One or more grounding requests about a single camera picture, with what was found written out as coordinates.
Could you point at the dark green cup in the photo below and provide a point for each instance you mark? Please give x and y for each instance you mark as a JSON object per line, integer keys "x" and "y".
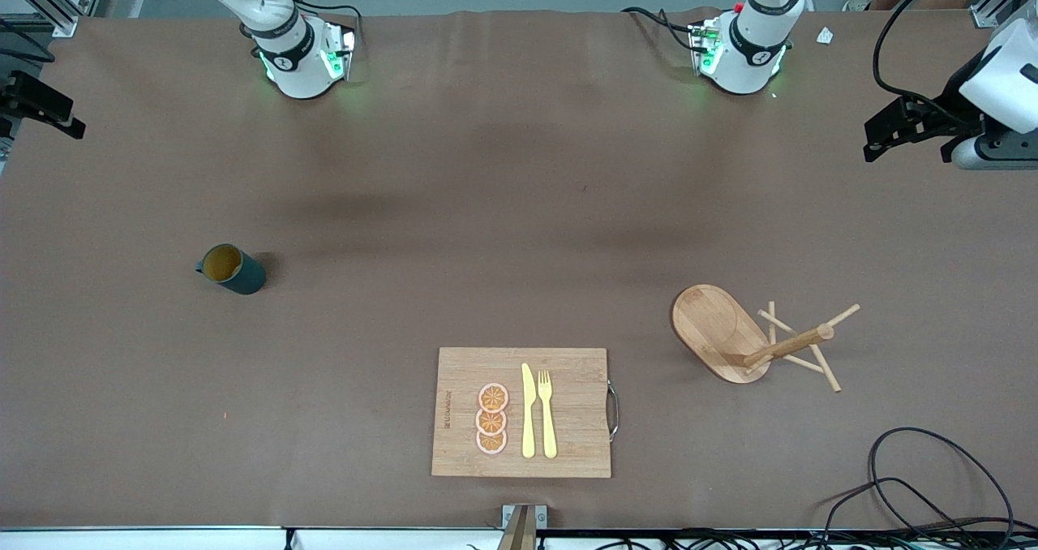
{"x": 235, "y": 270}

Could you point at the wooden cutting board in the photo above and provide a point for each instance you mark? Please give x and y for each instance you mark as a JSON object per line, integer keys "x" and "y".
{"x": 568, "y": 412}

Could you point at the toy orange slice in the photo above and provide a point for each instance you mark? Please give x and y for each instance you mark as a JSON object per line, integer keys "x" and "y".
{"x": 491, "y": 423}
{"x": 493, "y": 397}
{"x": 491, "y": 443}

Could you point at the white shoe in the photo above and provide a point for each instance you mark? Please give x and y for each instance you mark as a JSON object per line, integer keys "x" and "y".
{"x": 855, "y": 4}

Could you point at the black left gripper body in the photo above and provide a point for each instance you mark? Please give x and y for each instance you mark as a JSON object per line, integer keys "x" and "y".
{"x": 945, "y": 109}

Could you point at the yellow plastic fork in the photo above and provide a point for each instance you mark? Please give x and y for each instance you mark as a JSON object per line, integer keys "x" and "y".
{"x": 548, "y": 416}

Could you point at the brown table cover sheet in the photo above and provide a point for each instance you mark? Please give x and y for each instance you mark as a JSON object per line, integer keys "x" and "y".
{"x": 405, "y": 209}

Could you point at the yellow plastic knife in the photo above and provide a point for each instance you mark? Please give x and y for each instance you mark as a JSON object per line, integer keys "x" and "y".
{"x": 529, "y": 412}

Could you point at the white paper scrap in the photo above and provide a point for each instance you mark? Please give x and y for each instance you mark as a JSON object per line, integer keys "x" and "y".
{"x": 825, "y": 36}

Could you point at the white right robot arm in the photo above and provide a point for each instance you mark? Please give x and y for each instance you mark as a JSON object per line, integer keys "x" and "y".
{"x": 296, "y": 63}

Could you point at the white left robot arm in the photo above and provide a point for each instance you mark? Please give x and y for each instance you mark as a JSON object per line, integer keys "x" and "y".
{"x": 746, "y": 55}

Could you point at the metal edge bracket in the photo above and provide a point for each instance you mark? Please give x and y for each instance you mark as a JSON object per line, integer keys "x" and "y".
{"x": 540, "y": 516}

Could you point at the wooden cup rack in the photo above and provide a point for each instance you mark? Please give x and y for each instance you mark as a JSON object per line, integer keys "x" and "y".
{"x": 714, "y": 327}

